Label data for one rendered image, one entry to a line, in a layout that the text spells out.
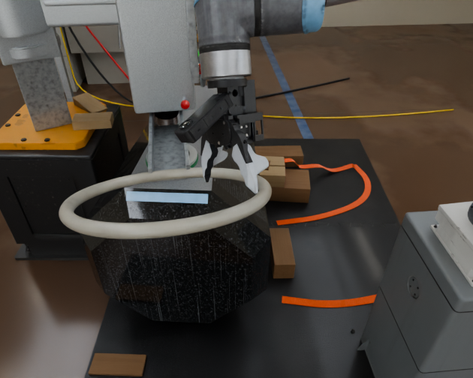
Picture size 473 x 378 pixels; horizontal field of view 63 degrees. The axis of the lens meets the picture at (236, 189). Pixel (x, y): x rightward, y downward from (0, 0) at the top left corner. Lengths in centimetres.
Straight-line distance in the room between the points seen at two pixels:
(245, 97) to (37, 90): 164
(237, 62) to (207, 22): 8
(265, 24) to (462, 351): 129
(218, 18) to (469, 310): 111
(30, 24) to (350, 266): 208
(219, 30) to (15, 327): 203
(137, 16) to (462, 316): 135
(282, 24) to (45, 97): 172
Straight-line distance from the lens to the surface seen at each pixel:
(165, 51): 137
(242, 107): 73
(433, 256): 144
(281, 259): 226
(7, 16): 207
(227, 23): 69
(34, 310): 245
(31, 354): 229
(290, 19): 71
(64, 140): 219
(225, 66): 68
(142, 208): 158
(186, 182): 158
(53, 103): 228
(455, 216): 145
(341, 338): 215
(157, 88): 141
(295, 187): 276
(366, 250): 258
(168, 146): 133
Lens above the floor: 180
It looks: 38 degrees down
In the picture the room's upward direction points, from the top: straight up
